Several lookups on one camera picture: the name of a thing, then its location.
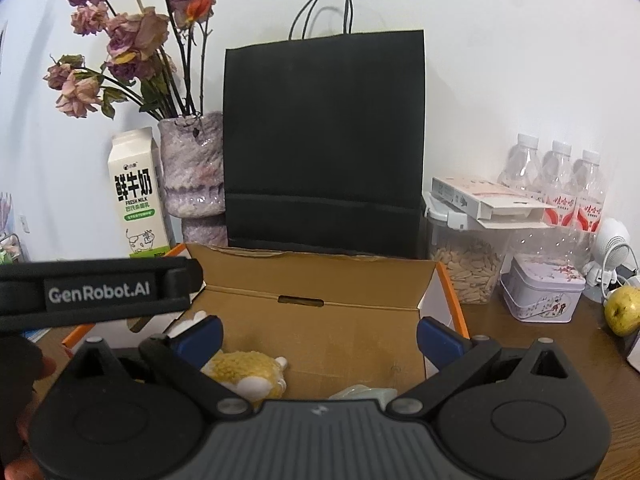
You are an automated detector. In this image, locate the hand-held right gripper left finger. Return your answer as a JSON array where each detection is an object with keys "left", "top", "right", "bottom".
[{"left": 65, "top": 316, "right": 253, "bottom": 416}]

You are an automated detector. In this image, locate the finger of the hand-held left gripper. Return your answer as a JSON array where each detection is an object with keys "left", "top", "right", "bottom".
[{"left": 166, "top": 257, "right": 206, "bottom": 312}]

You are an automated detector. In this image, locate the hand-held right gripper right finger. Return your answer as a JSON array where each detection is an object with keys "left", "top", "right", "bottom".
[{"left": 390, "top": 316, "right": 573, "bottom": 417}]

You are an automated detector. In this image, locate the yellow plush toy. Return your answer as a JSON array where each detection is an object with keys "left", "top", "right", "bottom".
[{"left": 192, "top": 311, "right": 290, "bottom": 411}]

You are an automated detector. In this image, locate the orange cardboard box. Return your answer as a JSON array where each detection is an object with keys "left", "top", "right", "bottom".
[{"left": 62, "top": 242, "right": 471, "bottom": 403}]

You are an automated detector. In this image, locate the person's left hand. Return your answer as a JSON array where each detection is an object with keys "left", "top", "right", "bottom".
[{"left": 0, "top": 335, "right": 57, "bottom": 480}]

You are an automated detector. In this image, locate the clear seed container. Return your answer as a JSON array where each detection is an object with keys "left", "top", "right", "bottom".
[{"left": 422, "top": 192, "right": 516, "bottom": 306}]

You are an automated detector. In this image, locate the translucent glittery ball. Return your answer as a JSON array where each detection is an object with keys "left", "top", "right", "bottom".
[{"left": 327, "top": 384, "right": 398, "bottom": 403}]

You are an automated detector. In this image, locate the white milk carton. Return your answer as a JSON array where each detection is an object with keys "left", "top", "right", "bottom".
[{"left": 107, "top": 127, "right": 171, "bottom": 260}]

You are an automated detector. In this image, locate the lilac floral tin box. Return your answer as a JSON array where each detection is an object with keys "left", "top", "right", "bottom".
[{"left": 501, "top": 254, "right": 586, "bottom": 323}]

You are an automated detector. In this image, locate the purple mottled vase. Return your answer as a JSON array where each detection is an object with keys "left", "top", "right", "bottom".
[{"left": 158, "top": 111, "right": 227, "bottom": 248}]

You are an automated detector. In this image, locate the purple dried flower bunch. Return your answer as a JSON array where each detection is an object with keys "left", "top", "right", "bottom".
[{"left": 0, "top": 192, "right": 16, "bottom": 233}]

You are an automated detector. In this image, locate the empty clear plastic container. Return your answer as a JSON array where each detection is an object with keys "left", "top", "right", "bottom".
[{"left": 505, "top": 222, "right": 593, "bottom": 281}]

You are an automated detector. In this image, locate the flat white pink box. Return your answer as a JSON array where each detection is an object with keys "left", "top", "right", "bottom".
[{"left": 431, "top": 176, "right": 557, "bottom": 231}]

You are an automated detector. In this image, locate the yellow-green apple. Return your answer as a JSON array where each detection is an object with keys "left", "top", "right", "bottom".
[{"left": 604, "top": 286, "right": 640, "bottom": 337}]

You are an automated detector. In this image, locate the clear water bottle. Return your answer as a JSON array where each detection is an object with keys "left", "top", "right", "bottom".
[
  {"left": 570, "top": 149, "right": 607, "bottom": 233},
  {"left": 497, "top": 133, "right": 543, "bottom": 196},
  {"left": 537, "top": 140, "right": 576, "bottom": 226}
]

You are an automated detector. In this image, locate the small white fan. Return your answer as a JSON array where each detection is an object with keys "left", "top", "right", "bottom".
[{"left": 585, "top": 217, "right": 633, "bottom": 288}]

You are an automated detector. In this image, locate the black paper bag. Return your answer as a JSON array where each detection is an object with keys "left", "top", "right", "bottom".
[{"left": 223, "top": 0, "right": 427, "bottom": 261}]

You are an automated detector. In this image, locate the dried rose bouquet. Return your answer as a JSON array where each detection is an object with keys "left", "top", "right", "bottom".
[{"left": 44, "top": 0, "right": 217, "bottom": 121}]

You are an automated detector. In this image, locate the white cable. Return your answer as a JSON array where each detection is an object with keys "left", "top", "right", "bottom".
[{"left": 599, "top": 247, "right": 640, "bottom": 302}]

